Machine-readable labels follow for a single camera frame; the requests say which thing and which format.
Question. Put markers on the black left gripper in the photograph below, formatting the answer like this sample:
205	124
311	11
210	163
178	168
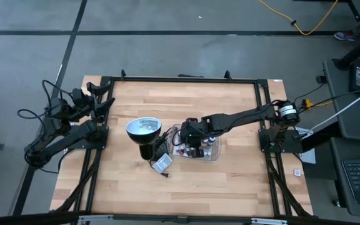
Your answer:
83	104

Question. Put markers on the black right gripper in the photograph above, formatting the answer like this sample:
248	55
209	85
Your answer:
195	132

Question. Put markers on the small bottle green label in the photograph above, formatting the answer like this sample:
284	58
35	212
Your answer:
209	153

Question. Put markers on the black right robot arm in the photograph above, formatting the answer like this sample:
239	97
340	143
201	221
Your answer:
245	115

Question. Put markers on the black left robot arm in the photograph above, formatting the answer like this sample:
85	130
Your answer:
67	137

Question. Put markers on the clear plastic container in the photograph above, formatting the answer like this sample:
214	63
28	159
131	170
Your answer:
216	153

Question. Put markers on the black gooseneck desk lamp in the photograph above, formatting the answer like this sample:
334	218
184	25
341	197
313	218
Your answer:
147	151

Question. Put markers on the small white code tag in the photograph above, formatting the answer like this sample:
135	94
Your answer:
297	172

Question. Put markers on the small white table label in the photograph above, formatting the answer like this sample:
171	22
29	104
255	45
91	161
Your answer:
277	80

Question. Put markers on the black keyboard desk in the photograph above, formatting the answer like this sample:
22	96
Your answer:
336	175

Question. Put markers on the black floor plug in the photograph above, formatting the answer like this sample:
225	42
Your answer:
320	79

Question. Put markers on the black side desk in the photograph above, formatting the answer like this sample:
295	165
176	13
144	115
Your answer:
344	125

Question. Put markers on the person's shoe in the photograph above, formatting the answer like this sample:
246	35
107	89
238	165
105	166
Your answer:
344	36

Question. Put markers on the black desk leg beam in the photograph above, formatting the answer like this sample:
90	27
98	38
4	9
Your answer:
358	50

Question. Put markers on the black aluminium table frame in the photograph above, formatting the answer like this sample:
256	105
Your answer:
198	80

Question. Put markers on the black front rail with brackets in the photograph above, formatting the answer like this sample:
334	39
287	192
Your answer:
27	220

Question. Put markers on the black desk frame leg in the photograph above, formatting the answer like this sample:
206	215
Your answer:
355	9

